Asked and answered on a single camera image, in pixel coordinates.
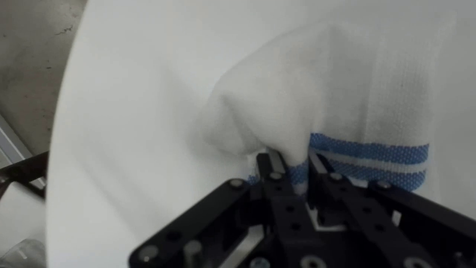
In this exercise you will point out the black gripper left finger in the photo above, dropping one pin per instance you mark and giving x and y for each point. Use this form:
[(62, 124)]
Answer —
[(282, 209)]

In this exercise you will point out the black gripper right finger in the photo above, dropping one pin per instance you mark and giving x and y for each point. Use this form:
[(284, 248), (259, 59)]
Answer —
[(366, 218)]

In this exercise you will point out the white and blue tea towel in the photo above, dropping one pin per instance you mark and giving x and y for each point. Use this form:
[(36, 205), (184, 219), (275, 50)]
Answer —
[(321, 90)]

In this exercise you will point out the dark wooden chair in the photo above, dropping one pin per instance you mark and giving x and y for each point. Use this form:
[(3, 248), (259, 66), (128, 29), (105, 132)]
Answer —
[(24, 172)]

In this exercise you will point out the aluminium floor frame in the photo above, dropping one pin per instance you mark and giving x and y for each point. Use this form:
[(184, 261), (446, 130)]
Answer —
[(9, 144)]

